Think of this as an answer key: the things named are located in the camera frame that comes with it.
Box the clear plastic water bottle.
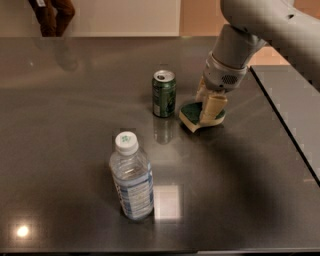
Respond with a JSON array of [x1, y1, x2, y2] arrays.
[[109, 131, 154, 220]]

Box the person legs brown trousers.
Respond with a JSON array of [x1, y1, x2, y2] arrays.
[[28, 0, 75, 37]]

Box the green soda can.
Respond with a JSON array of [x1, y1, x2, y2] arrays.
[[152, 70, 176, 118]]

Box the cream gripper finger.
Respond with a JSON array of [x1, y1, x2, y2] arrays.
[[199, 93, 228, 125], [195, 78, 208, 102]]

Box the grey side table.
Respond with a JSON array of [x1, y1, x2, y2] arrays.
[[251, 65, 320, 182]]

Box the green and yellow sponge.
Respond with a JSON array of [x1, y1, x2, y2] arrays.
[[179, 102, 226, 133]]

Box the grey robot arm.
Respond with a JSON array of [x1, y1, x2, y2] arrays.
[[196, 0, 320, 125]]

